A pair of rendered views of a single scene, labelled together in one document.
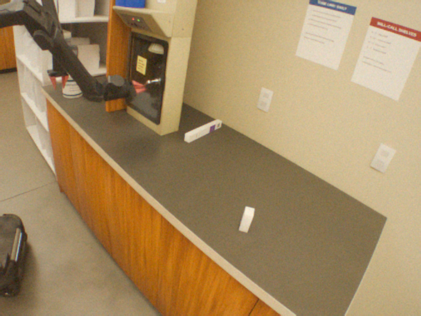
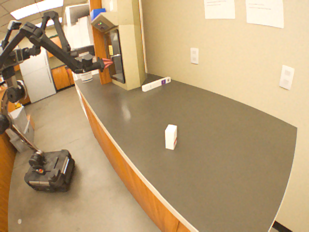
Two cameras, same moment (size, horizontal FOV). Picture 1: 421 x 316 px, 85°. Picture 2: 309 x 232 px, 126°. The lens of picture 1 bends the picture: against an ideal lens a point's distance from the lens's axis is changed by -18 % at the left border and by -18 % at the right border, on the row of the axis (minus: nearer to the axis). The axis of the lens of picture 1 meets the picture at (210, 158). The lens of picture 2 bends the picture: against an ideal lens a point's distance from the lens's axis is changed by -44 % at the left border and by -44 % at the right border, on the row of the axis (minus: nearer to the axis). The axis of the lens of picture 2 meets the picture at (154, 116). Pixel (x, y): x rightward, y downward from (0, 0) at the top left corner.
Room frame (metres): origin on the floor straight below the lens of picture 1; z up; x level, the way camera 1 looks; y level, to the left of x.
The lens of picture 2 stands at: (0.29, -0.22, 1.28)
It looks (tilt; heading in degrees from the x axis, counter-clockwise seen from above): 31 degrees down; 18
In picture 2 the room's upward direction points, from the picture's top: 5 degrees counter-clockwise
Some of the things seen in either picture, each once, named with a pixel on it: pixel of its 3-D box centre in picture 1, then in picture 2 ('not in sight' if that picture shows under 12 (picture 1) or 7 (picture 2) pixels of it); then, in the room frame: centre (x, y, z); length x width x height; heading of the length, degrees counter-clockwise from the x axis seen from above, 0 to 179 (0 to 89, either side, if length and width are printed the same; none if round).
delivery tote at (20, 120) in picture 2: not in sight; (16, 122); (0.92, 2.72, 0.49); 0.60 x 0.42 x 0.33; 53
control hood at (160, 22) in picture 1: (140, 20); (102, 23); (1.20, 0.42, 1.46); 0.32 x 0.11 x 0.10; 53
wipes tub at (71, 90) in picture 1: (72, 83); (86, 74); (1.46, 0.93, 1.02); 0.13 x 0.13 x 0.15
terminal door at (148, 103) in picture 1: (144, 76); (113, 56); (1.23, 0.39, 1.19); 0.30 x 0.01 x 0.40; 52
